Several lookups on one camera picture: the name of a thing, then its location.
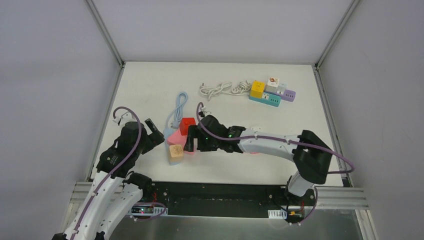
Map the red cube socket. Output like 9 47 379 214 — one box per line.
179 117 196 136

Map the white plug adapter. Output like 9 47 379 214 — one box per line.
250 124 262 131

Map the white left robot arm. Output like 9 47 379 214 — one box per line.
53 118 165 240

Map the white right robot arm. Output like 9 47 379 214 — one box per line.
183 115 332 205

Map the beige cube socket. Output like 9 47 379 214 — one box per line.
168 144 184 165

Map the yellow cube socket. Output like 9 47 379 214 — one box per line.
249 80 265 99

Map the white cube socket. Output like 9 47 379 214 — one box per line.
264 77 280 93

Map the pink power strip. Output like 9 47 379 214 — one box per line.
167 129 195 156

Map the teal power strip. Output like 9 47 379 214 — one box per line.
248 92 282 107

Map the purple power strip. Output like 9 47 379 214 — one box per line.
276 83 296 102

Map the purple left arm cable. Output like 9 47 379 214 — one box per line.
67 106 167 240

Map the light blue cable with plug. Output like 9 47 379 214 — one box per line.
164 91 189 129

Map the white coiled cable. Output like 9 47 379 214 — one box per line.
199 81 233 102
231 80 253 96

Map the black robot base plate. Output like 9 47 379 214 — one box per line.
119 180 317 220

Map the aluminium frame rail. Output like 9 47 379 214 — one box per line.
84 0 125 69

